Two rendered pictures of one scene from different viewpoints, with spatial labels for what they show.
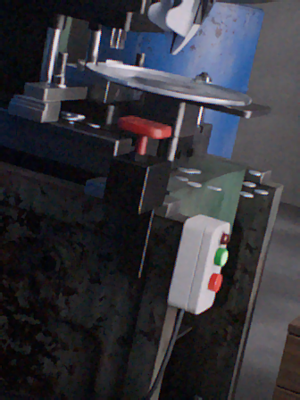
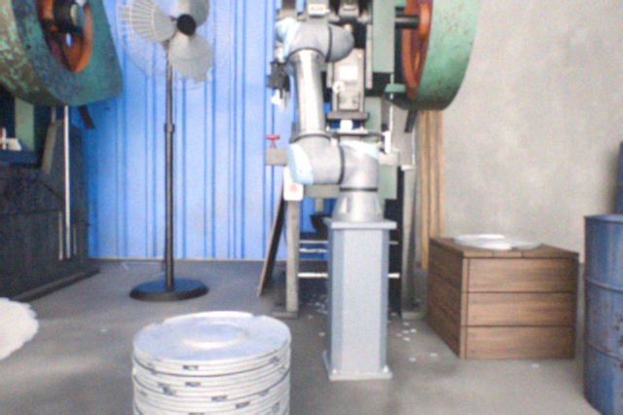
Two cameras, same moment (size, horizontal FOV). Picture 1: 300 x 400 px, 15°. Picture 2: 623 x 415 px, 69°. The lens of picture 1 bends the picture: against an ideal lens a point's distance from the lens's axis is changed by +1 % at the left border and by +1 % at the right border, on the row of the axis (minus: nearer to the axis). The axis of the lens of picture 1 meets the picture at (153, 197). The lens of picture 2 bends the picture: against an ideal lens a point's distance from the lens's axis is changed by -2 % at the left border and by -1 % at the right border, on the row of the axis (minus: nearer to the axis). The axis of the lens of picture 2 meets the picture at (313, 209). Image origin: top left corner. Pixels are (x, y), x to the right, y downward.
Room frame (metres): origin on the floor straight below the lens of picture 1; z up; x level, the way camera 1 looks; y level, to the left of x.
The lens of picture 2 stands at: (0.99, -1.83, 0.55)
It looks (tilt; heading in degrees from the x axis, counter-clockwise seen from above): 3 degrees down; 68
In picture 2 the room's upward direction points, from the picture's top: 1 degrees clockwise
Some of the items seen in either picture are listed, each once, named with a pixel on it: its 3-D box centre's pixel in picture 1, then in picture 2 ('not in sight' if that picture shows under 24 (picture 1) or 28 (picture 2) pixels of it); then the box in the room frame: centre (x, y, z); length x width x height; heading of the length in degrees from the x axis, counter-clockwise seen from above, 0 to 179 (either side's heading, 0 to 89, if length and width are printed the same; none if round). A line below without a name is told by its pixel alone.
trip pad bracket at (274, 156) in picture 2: (130, 215); (276, 169); (1.57, 0.03, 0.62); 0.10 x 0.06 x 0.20; 160
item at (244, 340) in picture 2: not in sight; (213, 334); (1.14, -0.96, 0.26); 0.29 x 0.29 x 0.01
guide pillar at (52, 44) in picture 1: (52, 45); not in sight; (1.89, 0.22, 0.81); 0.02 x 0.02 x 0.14; 70
